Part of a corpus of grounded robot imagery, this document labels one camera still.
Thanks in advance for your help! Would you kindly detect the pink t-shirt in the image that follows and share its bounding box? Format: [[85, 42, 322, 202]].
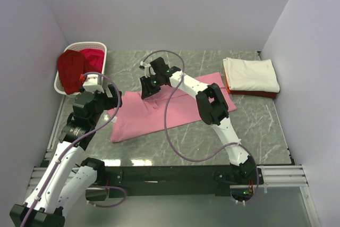
[[110, 71, 236, 142]]

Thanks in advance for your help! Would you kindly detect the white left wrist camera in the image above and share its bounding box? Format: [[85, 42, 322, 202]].
[[81, 74, 104, 93]]

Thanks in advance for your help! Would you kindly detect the aluminium rail frame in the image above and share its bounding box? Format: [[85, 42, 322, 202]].
[[14, 165, 319, 227]]

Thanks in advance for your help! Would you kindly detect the folded white t-shirt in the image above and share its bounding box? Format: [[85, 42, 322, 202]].
[[223, 57, 280, 93]]

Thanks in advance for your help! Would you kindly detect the folded dark red t-shirt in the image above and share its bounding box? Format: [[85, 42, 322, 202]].
[[229, 91, 277, 99]]

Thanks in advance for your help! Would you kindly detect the crimson red t-shirt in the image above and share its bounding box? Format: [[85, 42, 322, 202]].
[[80, 48, 105, 72]]

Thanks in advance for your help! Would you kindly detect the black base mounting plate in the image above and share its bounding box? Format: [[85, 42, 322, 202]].
[[74, 165, 265, 201]]

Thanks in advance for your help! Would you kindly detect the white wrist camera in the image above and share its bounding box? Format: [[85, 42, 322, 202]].
[[81, 74, 104, 93], [139, 61, 155, 78]]

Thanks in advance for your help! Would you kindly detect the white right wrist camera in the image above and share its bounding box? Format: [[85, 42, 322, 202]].
[[139, 61, 155, 78]]

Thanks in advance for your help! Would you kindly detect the folded orange t-shirt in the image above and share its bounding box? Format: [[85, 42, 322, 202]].
[[224, 72, 231, 94]]

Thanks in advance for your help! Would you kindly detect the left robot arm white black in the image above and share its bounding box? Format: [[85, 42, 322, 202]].
[[10, 85, 122, 226]]

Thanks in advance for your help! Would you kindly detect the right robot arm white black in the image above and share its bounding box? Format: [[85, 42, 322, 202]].
[[140, 57, 260, 184]]

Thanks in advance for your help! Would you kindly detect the white perforated laundry basket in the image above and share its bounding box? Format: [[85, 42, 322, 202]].
[[54, 41, 107, 95]]

